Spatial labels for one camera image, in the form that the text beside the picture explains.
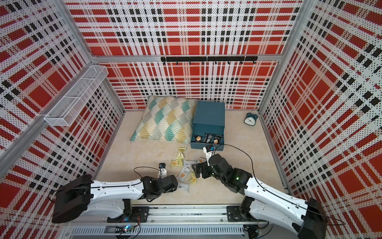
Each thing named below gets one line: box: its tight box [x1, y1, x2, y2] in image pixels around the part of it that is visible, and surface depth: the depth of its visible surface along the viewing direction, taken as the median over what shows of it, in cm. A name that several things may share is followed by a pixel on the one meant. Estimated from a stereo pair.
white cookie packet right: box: [197, 156, 207, 164], surface depth 93 cm
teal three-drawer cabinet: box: [190, 100, 226, 151], surface depth 87 cm
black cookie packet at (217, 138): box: [212, 134, 224, 144], surface depth 85 cm
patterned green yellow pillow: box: [129, 95, 197, 145], surface depth 96 cm
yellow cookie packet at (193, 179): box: [189, 171, 198, 184], surface depth 85 cm
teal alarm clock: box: [244, 111, 259, 126], surface depth 110 cm
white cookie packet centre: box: [183, 159, 198, 168], surface depth 93 cm
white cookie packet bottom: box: [177, 181, 191, 193], surface depth 83 cm
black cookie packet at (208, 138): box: [202, 133, 214, 144], surface depth 86 cm
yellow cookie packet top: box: [175, 146, 188, 160], surface depth 95 cm
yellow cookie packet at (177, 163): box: [170, 158, 184, 169], surface depth 92 cm
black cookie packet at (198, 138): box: [193, 134, 204, 143], surface depth 85 cm
